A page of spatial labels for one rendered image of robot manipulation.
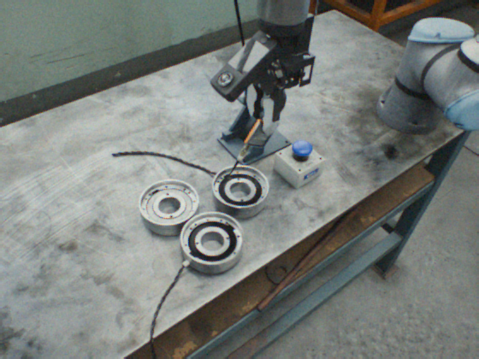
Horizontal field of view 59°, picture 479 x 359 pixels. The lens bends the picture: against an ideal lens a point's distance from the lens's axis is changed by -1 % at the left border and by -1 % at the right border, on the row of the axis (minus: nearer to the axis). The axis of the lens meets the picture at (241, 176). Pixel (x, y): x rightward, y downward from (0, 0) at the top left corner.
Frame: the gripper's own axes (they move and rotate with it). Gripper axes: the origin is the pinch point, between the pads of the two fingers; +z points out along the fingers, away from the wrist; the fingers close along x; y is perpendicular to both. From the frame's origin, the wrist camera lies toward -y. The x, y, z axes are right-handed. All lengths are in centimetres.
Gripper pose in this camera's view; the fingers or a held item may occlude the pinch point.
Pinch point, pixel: (259, 126)
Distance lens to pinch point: 76.1
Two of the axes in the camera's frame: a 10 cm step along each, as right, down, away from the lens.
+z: -0.4, 6.8, 7.3
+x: -5.7, -6.2, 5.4
